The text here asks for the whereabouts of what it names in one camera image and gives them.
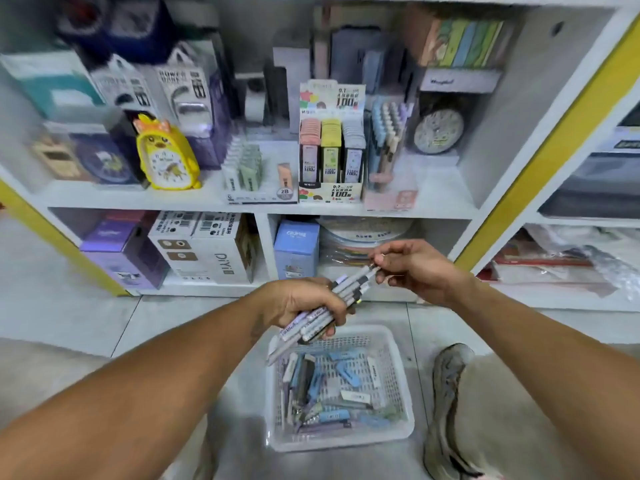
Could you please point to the person's left hand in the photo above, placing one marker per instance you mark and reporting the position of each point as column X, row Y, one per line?
column 300, row 305

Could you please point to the person's right hand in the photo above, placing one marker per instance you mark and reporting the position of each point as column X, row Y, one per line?
column 420, row 273

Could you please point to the bundle of lilac grey packets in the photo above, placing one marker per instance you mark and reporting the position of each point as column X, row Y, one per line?
column 345, row 293

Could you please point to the white shelf with yellow trim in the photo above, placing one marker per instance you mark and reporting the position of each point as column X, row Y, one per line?
column 440, row 200

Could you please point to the pile of lead refill packets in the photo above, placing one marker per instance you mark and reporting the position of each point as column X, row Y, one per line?
column 340, row 390

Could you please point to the white plastic basket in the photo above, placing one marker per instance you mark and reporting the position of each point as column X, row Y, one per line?
column 400, row 395

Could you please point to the person's left forearm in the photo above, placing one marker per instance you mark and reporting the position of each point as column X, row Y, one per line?
column 130, row 405

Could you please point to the person's right forearm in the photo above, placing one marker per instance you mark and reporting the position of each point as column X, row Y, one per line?
column 560, row 365

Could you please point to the blue small carton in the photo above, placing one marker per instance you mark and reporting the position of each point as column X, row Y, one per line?
column 296, row 253

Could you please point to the stack of wrapped discs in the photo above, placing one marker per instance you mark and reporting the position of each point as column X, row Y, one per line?
column 365, row 235

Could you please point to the red white flat box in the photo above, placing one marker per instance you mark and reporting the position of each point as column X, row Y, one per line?
column 530, row 263

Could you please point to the clear plastic tray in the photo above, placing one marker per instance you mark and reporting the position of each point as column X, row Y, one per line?
column 250, row 170

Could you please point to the white round clock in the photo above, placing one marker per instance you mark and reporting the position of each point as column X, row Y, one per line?
column 438, row 130

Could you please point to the grey sneaker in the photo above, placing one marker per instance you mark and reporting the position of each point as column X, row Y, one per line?
column 445, row 415

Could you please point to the white refill display box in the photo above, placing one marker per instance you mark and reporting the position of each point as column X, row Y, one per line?
column 332, row 150

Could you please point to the plastic wrapped items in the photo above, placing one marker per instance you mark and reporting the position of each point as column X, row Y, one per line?
column 590, row 260

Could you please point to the purple translucent container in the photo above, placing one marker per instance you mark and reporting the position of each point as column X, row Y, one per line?
column 215, row 140

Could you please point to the purple box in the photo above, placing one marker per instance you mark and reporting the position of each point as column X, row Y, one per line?
column 120, row 253

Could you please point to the yellow alarm clock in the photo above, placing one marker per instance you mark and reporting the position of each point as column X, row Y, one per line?
column 168, row 160

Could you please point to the white long box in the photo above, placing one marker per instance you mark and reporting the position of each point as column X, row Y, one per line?
column 460, row 81

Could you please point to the tape dispenser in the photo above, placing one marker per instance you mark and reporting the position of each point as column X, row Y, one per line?
column 252, row 105

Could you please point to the grey digital clock box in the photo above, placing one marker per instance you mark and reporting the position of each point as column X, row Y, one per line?
column 358, row 60

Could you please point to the white tall box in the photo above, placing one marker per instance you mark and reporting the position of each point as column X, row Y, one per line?
column 292, row 80

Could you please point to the pastel sticky notes pack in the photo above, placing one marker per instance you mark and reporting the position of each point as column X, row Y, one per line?
column 460, row 40

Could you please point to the white hanging accessory box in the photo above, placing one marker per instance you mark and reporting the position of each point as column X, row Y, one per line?
column 188, row 90
column 125, row 90

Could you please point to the clear boxed dark clock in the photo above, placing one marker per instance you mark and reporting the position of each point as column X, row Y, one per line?
column 95, row 155

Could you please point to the small tan alarm clock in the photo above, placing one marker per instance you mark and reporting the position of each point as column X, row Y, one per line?
column 52, row 160

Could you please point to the teal white box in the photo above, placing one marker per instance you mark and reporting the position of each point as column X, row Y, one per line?
column 50, row 85

